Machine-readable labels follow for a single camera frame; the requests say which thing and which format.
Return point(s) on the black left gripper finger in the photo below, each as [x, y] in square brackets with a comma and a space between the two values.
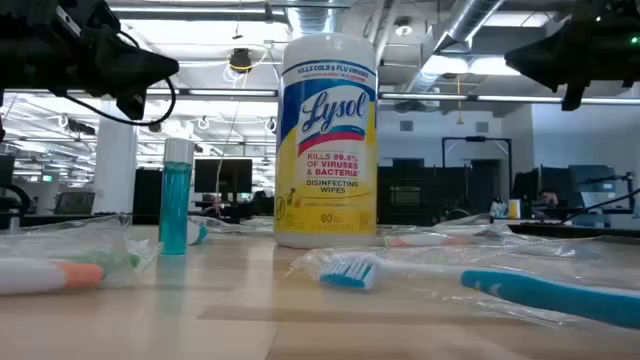
[135, 65]

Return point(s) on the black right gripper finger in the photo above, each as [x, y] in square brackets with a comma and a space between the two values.
[545, 57]

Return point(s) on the purple white toothbrush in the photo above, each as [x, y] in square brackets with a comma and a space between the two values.
[235, 227]

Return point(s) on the Lysol disinfecting wipes canister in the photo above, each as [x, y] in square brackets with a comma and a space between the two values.
[325, 150]

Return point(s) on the blue toothbrush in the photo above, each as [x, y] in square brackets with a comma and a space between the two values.
[525, 295]

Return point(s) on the ceiling light strip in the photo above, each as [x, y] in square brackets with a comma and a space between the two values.
[230, 92]
[425, 96]

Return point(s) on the white building pillar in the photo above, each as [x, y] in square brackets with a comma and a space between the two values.
[115, 165]

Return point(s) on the dark desk monitor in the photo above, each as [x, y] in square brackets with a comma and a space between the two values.
[592, 177]

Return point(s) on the black office cabinet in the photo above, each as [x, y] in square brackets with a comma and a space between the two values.
[147, 192]

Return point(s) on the black office monitor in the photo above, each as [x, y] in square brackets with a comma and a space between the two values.
[222, 175]

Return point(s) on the person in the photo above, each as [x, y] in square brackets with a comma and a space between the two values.
[548, 198]

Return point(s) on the grey office chair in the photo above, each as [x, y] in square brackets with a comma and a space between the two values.
[74, 203]

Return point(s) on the round ceiling sensor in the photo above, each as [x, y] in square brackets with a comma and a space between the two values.
[403, 27]

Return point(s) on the yellow cup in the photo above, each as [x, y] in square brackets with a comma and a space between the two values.
[514, 210]

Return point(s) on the black mesh organizer caddy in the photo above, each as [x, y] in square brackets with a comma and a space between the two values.
[410, 215]

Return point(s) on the wrapped white orange toothbrush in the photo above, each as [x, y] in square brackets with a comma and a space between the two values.
[30, 277]

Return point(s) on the silver ventilation duct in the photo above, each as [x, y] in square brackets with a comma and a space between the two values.
[470, 20]

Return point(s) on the black ceiling camera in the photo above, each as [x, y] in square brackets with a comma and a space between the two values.
[240, 60]

